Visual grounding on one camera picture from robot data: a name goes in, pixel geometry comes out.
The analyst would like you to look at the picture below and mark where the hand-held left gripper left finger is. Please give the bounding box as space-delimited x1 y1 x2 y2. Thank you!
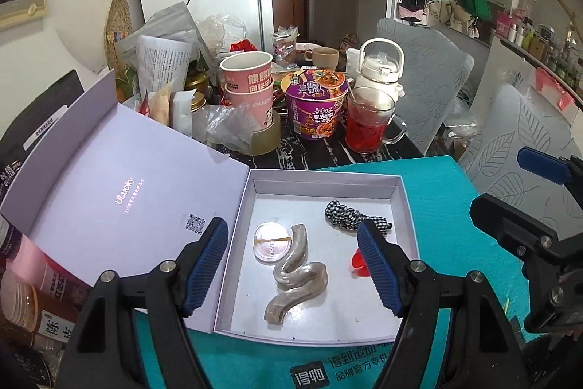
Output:
57 217 229 389

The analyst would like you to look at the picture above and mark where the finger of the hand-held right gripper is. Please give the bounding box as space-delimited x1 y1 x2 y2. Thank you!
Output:
470 193 562 265
518 147 583 190

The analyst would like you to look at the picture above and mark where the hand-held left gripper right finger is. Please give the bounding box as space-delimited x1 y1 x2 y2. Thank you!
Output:
356 219 529 389

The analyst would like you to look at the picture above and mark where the red bow hair clip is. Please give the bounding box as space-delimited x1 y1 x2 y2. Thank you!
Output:
350 249 373 279

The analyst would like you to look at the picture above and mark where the black white gingham scrunchie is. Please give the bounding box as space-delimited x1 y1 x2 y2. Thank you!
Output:
325 199 393 236

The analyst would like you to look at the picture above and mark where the round clear compact case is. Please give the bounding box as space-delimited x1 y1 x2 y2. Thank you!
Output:
253 222 295 266

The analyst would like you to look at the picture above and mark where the beige wavy hair clip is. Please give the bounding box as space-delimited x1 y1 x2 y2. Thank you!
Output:
264 223 329 327

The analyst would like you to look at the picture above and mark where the pale lavender gift box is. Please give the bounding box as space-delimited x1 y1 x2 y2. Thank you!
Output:
0 67 420 349

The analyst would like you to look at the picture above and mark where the teal printed bubble mat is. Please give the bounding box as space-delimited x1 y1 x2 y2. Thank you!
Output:
132 154 535 389

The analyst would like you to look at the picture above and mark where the pink plastic tray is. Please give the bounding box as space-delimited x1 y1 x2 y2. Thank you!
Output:
532 67 575 108

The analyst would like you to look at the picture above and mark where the row of cosmetic bottles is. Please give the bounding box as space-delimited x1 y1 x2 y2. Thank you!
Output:
494 6 583 99

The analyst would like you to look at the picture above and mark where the crumpled clear plastic bag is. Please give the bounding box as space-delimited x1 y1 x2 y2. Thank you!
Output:
203 103 254 156

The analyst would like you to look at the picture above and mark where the clear tape roll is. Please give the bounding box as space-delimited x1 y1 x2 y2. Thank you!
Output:
249 111 282 156

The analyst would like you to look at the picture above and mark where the glass mug of red tea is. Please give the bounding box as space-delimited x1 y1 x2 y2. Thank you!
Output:
345 87 407 155

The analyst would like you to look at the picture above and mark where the pink panda paper cup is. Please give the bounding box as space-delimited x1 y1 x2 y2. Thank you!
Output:
223 83 276 133

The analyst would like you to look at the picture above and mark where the red bottle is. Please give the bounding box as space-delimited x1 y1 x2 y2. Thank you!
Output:
7 240 93 313

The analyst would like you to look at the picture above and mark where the purple instant noodle bowl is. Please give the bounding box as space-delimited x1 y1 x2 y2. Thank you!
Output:
280 69 352 139

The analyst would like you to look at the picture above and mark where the beige canvas tote bag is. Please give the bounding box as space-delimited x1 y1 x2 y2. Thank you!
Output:
428 0 475 36

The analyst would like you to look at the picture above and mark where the brown label jar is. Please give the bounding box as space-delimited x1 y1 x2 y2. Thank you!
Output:
0 275 79 345

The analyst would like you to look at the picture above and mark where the gold lid jar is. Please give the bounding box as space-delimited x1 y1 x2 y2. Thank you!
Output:
186 70 211 93

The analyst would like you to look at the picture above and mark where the white water jug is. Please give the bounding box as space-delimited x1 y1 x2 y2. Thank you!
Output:
354 38 406 108

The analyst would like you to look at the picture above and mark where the printed paper leaflet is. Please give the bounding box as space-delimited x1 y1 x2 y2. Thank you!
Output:
137 34 195 94

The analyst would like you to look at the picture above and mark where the beige mug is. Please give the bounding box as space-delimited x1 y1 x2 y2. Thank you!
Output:
304 47 340 69

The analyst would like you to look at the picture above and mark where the black package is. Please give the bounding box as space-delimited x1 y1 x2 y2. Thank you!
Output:
0 69 86 201

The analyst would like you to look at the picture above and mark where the grey foil bag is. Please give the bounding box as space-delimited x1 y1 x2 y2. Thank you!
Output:
114 1 200 67

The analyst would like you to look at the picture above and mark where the round woven straw mat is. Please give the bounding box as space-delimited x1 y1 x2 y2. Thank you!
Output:
104 0 134 74

